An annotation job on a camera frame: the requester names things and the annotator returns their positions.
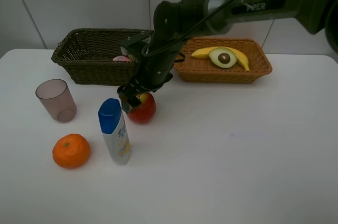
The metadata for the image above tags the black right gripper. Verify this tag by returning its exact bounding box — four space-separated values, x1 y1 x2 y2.
117 39 185 114

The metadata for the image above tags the red apple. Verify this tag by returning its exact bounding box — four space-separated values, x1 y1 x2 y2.
127 93 156 124

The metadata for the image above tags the pink soap bottle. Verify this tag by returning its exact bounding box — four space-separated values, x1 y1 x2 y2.
112 55 131 62

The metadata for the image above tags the halved avocado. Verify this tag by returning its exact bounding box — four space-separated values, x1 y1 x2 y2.
208 47 237 69

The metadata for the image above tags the yellow banana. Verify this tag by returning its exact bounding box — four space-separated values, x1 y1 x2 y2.
191 46 250 71

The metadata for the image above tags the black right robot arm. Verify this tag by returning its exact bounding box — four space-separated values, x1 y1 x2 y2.
117 0 337 113

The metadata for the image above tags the white blue shampoo bottle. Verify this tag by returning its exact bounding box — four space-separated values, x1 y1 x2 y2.
98 98 131 165

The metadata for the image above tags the dark brown wicker basket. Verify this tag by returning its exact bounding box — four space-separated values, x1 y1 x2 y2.
51 28 152 86

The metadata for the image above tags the orange wicker basket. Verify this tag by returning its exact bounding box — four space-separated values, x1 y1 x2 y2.
174 37 273 84

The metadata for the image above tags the translucent pink plastic cup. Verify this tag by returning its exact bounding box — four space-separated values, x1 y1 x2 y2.
35 79 77 123

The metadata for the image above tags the orange mandarin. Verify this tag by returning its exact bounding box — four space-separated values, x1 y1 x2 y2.
52 134 90 169

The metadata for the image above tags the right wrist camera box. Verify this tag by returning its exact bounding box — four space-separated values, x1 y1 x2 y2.
120 31 152 60

